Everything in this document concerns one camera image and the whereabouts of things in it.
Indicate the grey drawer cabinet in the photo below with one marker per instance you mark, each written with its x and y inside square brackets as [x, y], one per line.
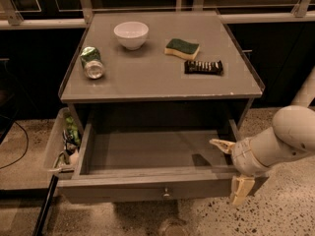
[149, 74]

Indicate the metal railing frame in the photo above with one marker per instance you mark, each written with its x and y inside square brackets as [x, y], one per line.
[49, 14]

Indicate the grey top drawer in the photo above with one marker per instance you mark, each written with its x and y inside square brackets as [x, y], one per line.
[135, 165]

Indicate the white ceramic bowl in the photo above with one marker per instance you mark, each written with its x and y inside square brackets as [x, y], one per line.
[131, 35]

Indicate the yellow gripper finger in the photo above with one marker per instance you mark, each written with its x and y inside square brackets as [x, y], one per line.
[225, 146]
[240, 188]

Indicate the black snack bar wrapper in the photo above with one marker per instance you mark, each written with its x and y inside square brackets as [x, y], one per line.
[202, 67]

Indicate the black bar on floor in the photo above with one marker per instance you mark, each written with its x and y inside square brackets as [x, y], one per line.
[45, 206]

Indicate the green soda can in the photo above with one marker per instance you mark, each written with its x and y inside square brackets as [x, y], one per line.
[91, 63]

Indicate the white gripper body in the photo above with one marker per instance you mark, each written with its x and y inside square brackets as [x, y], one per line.
[242, 155]

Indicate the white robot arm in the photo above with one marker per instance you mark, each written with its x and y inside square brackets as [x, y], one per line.
[291, 137]

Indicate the yellow green sponge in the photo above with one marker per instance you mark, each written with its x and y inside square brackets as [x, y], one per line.
[182, 49]

